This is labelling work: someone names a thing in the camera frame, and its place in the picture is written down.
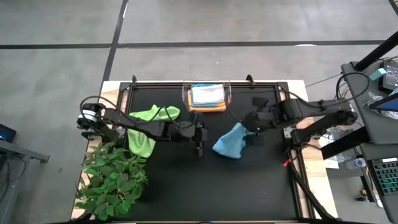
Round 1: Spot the small teal box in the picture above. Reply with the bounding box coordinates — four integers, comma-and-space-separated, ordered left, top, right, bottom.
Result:
369, 67, 387, 82

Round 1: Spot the grey metal desk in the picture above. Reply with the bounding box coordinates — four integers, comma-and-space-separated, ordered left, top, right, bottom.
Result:
0, 139, 50, 224

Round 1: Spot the clear plastic bottle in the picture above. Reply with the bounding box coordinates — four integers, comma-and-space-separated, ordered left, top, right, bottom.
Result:
346, 157, 368, 170

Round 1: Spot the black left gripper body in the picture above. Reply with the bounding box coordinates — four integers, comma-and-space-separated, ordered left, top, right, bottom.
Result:
194, 121, 209, 149

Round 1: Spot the black corrugated cable sleeve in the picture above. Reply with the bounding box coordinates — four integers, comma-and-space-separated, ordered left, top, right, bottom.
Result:
285, 146, 336, 221

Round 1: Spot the white paper sheet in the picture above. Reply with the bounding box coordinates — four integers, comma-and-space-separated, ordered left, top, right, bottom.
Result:
323, 155, 340, 170

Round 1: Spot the dark blue device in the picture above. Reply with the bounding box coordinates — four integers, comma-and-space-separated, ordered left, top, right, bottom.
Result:
0, 124, 17, 143

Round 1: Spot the tablet with blue screen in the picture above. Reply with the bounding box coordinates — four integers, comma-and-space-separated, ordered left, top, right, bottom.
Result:
365, 91, 398, 113

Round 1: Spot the orange microfiber towel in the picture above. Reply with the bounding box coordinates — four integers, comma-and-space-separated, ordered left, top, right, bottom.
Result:
187, 92, 228, 113

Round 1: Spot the green leafy plant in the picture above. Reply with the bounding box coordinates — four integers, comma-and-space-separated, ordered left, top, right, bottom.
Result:
73, 141, 147, 222

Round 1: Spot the backlit keyboard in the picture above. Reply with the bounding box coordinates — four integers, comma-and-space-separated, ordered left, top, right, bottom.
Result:
371, 157, 398, 197

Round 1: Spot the black stand pole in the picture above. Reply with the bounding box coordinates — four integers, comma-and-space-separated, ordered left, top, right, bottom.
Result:
354, 30, 398, 72

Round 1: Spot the clear plastic bin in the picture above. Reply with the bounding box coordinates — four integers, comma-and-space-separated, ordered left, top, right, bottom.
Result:
182, 80, 233, 113

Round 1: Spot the green microfiber towel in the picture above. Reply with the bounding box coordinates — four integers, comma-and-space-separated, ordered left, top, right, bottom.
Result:
127, 104, 181, 159

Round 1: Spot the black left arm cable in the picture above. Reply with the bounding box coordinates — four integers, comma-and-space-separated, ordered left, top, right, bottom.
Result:
79, 95, 200, 125

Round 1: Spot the light grey microfiber towel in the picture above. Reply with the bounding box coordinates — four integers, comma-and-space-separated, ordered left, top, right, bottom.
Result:
190, 83, 226, 106

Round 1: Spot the black electronic device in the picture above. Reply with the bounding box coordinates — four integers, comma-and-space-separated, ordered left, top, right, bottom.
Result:
379, 59, 398, 93

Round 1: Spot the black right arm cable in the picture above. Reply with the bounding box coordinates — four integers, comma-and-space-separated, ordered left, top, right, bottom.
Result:
335, 71, 371, 103

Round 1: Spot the light blue microfiber towel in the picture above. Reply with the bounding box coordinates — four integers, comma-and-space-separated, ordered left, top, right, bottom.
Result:
212, 121, 254, 159

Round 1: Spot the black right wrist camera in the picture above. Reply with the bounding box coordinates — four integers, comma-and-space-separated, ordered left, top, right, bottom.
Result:
251, 96, 270, 110

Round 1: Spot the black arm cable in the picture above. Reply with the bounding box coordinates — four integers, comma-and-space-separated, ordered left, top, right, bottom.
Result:
79, 95, 200, 125
335, 71, 371, 103

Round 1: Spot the dark grey workstation desk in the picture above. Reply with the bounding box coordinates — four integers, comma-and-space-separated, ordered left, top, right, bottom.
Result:
341, 60, 398, 224

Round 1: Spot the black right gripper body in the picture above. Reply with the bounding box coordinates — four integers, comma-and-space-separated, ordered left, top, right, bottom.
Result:
243, 108, 277, 133

